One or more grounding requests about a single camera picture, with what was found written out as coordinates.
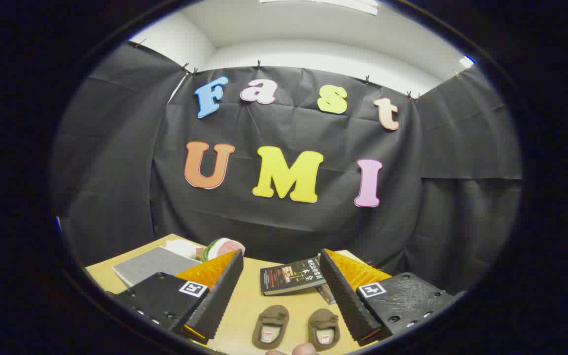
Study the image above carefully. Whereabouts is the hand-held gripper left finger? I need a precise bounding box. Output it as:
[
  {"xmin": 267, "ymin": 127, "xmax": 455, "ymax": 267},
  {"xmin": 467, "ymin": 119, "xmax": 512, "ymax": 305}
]
[{"xmin": 113, "ymin": 249, "xmax": 244, "ymax": 345}]

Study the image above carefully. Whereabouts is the beige cover book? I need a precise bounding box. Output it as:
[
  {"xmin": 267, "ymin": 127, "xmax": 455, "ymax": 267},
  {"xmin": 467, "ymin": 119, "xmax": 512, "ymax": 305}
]
[{"xmin": 336, "ymin": 249, "xmax": 367, "ymax": 264}]

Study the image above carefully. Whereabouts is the watermelon slice plush toy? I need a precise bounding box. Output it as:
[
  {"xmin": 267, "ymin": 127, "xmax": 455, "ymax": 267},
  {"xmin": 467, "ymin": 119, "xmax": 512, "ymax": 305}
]
[{"xmin": 201, "ymin": 238, "xmax": 246, "ymax": 262}]

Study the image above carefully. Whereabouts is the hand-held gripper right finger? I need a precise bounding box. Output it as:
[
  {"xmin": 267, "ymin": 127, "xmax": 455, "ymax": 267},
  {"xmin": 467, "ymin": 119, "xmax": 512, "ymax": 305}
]
[{"xmin": 319, "ymin": 248, "xmax": 456, "ymax": 347}]

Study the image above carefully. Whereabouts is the blue cover book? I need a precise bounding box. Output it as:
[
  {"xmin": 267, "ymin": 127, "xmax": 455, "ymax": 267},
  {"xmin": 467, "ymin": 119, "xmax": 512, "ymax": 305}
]
[{"xmin": 315, "ymin": 284, "xmax": 336, "ymax": 305}]

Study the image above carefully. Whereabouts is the grey storage box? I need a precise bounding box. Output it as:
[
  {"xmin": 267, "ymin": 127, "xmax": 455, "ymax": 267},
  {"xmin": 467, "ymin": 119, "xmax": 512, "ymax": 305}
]
[{"xmin": 111, "ymin": 247, "xmax": 201, "ymax": 288}]

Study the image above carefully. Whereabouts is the black cover book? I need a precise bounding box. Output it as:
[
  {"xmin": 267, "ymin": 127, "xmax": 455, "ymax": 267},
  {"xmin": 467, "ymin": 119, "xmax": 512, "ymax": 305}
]
[{"xmin": 260, "ymin": 256, "xmax": 327, "ymax": 296}]

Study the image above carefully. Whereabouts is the brown fuzzy shoe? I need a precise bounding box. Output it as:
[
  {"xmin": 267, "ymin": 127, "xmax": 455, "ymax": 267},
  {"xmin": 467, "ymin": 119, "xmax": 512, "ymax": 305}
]
[
  {"xmin": 252, "ymin": 305, "xmax": 290, "ymax": 351},
  {"xmin": 308, "ymin": 309, "xmax": 340, "ymax": 352}
]

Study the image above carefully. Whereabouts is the white soft object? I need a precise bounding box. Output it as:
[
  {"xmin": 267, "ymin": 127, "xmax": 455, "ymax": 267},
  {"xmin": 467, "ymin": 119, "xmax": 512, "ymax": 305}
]
[{"xmin": 165, "ymin": 240, "xmax": 206, "ymax": 260}]

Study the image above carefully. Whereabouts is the black backdrop cloth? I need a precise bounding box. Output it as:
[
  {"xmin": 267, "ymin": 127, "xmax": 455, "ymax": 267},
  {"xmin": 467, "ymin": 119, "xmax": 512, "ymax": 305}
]
[{"xmin": 51, "ymin": 42, "xmax": 522, "ymax": 296}]

